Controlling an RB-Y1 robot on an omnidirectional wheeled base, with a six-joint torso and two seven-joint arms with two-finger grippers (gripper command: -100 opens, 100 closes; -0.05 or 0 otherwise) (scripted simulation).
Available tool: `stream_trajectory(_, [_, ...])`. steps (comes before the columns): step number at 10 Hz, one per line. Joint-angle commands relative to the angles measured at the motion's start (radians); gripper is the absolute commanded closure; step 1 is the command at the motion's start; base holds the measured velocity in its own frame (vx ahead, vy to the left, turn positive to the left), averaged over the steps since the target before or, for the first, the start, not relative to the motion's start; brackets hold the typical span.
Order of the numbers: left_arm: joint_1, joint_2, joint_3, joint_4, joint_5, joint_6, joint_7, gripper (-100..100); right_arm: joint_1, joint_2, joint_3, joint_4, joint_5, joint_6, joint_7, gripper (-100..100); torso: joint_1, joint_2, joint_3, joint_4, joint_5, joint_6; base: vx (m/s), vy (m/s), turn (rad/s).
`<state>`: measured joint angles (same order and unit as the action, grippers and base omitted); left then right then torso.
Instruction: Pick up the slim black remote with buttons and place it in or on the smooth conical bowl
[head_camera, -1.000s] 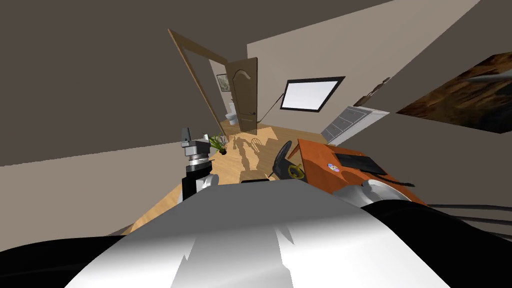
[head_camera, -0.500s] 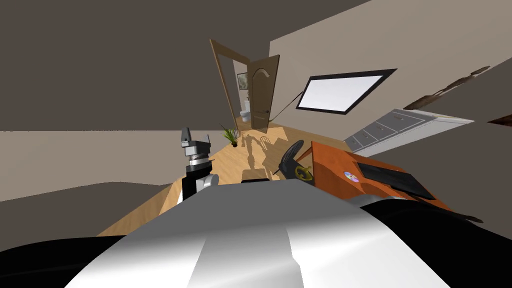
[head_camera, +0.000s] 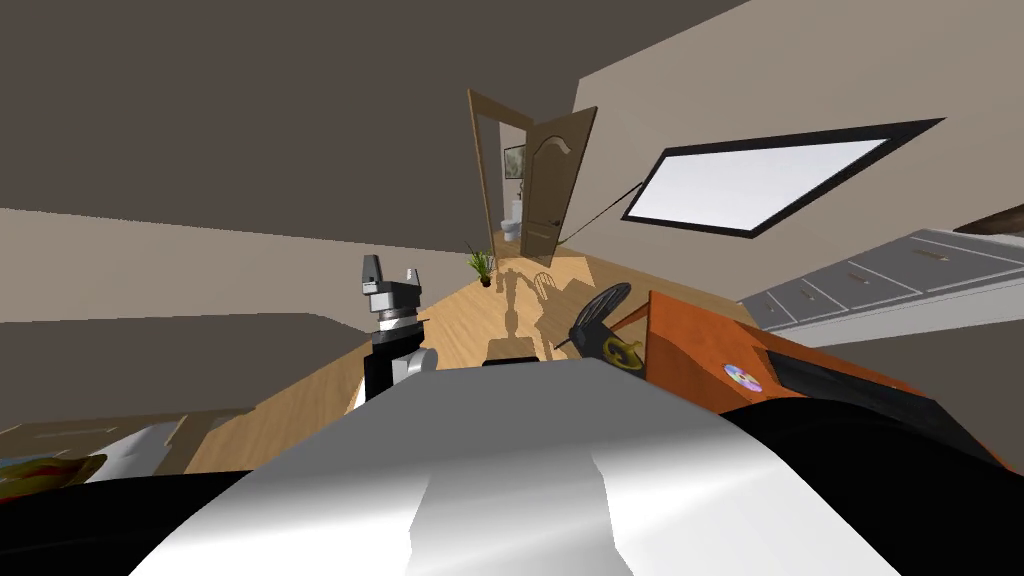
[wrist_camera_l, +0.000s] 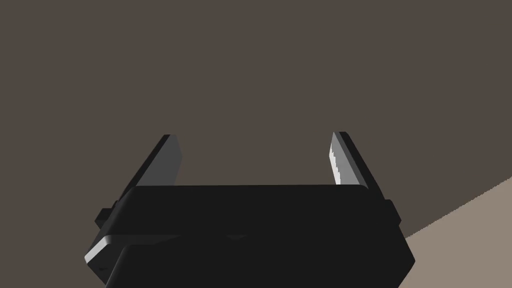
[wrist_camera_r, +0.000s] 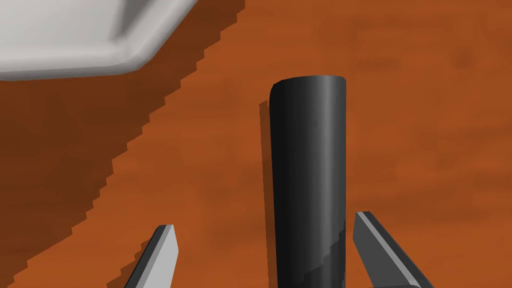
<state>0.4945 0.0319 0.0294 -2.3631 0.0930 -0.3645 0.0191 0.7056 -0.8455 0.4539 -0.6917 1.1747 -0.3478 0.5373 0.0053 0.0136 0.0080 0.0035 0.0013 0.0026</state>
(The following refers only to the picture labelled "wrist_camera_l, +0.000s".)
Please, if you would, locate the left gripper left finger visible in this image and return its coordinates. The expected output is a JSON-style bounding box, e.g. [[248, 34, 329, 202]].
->
[[116, 134, 184, 207]]

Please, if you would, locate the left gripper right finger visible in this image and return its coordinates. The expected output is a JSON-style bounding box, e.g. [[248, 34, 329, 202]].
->
[[328, 131, 386, 201]]

